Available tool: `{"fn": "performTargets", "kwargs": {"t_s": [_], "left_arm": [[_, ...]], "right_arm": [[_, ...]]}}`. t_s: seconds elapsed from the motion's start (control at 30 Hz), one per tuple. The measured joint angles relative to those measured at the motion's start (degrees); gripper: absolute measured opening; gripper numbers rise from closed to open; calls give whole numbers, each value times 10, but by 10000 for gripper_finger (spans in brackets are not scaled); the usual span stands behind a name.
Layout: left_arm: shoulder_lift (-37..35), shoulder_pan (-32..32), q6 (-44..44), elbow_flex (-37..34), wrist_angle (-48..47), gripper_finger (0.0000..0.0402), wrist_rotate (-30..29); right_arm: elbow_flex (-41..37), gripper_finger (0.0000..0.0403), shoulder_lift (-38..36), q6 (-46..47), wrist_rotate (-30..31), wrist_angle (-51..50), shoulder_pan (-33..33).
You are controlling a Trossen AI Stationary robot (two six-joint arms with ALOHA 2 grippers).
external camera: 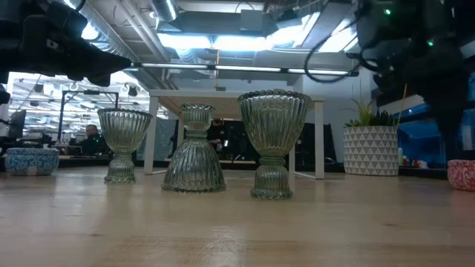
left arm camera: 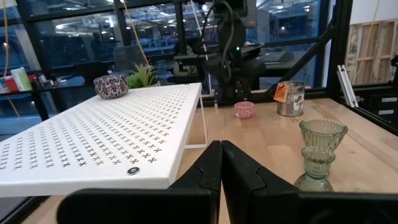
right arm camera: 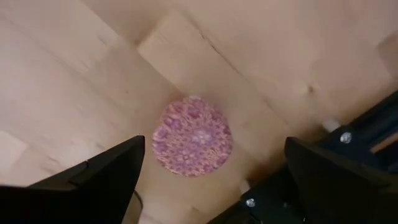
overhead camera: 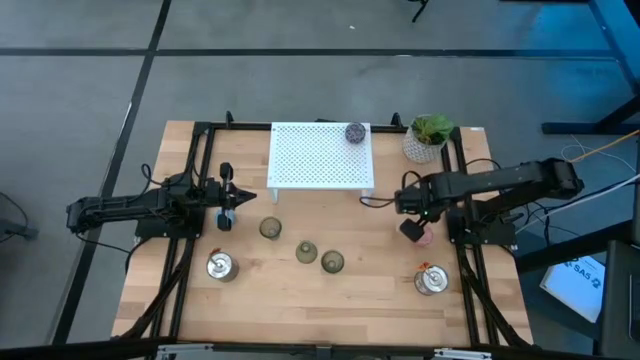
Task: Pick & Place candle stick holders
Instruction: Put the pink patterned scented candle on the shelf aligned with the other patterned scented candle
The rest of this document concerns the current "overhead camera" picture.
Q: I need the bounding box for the thick white floor cable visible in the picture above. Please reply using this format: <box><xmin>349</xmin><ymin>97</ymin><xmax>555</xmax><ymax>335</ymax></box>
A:
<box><xmin>514</xmin><ymin>172</ymin><xmax>640</xmax><ymax>235</ymax></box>

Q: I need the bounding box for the silver metal bracket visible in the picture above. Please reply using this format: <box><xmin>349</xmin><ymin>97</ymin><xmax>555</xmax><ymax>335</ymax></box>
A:
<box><xmin>155</xmin><ymin>343</ymin><xmax>215</xmax><ymax>360</ymax></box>
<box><xmin>433</xmin><ymin>348</ymin><xmax>494</xmax><ymax>360</ymax></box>

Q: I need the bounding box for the potted succulent patterned pot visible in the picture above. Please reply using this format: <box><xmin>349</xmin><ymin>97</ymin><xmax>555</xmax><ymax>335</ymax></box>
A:
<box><xmin>402</xmin><ymin>113</ymin><xmax>456</xmax><ymax>165</ymax></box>

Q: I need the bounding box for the black cabinet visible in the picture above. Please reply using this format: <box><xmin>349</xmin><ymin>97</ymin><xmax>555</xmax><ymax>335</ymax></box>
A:
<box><xmin>597</xmin><ymin>238</ymin><xmax>640</xmax><ymax>360</ymax></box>

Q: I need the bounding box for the dark desk with black foot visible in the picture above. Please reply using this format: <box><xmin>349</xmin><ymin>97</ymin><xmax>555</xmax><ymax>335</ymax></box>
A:
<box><xmin>541</xmin><ymin>0</ymin><xmax>640</xmax><ymax>136</ymax></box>

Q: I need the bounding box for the black tripod leg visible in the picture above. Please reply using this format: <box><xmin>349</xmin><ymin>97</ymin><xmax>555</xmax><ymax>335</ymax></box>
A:
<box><xmin>407</xmin><ymin>0</ymin><xmax>431</xmax><ymax>24</ymax></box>

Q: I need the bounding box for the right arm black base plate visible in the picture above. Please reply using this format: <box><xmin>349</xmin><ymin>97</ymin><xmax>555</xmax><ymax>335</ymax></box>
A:
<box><xmin>446</xmin><ymin>204</ymin><xmax>519</xmax><ymax>247</ymax></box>

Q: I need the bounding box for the green glass candle holder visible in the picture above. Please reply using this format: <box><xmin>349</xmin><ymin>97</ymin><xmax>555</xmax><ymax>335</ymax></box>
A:
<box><xmin>258</xmin><ymin>216</ymin><xmax>283</xmax><ymax>241</ymax></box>
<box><xmin>294</xmin><ymin>240</ymin><xmax>319</xmax><ymax>265</ymax></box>
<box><xmin>320</xmin><ymin>249</ymin><xmax>346</xmax><ymax>275</ymax></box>

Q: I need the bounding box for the black rig crossbar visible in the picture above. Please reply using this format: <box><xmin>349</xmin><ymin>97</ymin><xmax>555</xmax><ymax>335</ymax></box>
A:
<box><xmin>0</xmin><ymin>337</ymin><xmax>640</xmax><ymax>360</ymax></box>

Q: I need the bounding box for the gray equipment foot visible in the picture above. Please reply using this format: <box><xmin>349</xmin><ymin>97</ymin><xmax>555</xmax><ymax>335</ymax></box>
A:
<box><xmin>0</xmin><ymin>191</ymin><xmax>40</xmax><ymax>245</ymax></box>

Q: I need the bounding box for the dark desk leg bar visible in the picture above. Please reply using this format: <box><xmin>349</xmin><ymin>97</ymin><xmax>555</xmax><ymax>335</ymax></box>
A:
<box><xmin>514</xmin><ymin>218</ymin><xmax>636</xmax><ymax>275</ymax></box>

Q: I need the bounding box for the thin white floor cable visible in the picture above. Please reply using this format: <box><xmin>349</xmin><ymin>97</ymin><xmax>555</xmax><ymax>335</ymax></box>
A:
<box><xmin>559</xmin><ymin>133</ymin><xmax>636</xmax><ymax>174</ymax></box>

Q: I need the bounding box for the purple patterned candle holder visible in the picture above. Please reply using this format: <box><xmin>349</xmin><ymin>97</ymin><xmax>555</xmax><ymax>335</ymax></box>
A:
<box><xmin>344</xmin><ymin>122</ymin><xmax>367</xmax><ymax>145</ymax></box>

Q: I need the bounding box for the silver candle tin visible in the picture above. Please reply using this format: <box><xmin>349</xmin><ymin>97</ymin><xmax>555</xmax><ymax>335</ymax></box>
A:
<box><xmin>206</xmin><ymin>249</ymin><xmax>240</xmax><ymax>284</ymax></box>
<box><xmin>413</xmin><ymin>264</ymin><xmax>450</xmax><ymax>297</ymax></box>

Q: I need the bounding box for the black right gripper cable loop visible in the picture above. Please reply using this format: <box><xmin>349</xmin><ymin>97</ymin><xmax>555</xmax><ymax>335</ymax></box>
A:
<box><xmin>358</xmin><ymin>195</ymin><xmax>397</xmax><ymax>209</ymax></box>

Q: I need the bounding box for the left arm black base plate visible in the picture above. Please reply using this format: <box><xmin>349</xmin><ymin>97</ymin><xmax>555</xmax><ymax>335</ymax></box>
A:
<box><xmin>133</xmin><ymin>207</ymin><xmax>206</xmax><ymax>240</ymax></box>

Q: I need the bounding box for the black aluminium table frame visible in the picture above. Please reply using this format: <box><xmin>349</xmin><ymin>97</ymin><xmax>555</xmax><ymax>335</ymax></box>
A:
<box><xmin>112</xmin><ymin>110</ymin><xmax>536</xmax><ymax>351</ymax></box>

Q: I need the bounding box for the blue patterned candle holder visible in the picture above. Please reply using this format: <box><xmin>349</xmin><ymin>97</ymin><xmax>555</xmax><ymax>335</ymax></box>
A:
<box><xmin>215</xmin><ymin>208</ymin><xmax>237</xmax><ymax>231</ymax></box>

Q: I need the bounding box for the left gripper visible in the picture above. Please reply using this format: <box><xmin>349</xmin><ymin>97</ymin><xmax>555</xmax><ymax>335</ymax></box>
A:
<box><xmin>207</xmin><ymin>162</ymin><xmax>259</xmax><ymax>232</ymax></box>

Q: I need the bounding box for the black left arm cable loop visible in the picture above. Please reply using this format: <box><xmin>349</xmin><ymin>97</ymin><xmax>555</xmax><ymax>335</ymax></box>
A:
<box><xmin>140</xmin><ymin>163</ymin><xmax>166</xmax><ymax>187</ymax></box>

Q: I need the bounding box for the white printed sign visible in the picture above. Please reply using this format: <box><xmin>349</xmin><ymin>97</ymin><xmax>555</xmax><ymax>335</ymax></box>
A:
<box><xmin>538</xmin><ymin>253</ymin><xmax>607</xmax><ymax>325</ymax></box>

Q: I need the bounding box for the orange floor cable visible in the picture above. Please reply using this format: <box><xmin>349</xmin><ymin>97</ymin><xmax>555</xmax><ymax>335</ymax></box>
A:
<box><xmin>569</xmin><ymin>129</ymin><xmax>640</xmax><ymax>164</ymax></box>

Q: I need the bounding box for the black left arm floor cable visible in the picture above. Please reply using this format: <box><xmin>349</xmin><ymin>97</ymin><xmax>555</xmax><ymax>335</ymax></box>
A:
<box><xmin>74</xmin><ymin>230</ymin><xmax>139</xmax><ymax>274</ymax></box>

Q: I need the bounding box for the white perforated metal shelf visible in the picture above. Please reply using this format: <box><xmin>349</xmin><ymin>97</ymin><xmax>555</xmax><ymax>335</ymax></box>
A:
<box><xmin>266</xmin><ymin>121</ymin><xmax>376</xmax><ymax>205</ymax></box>

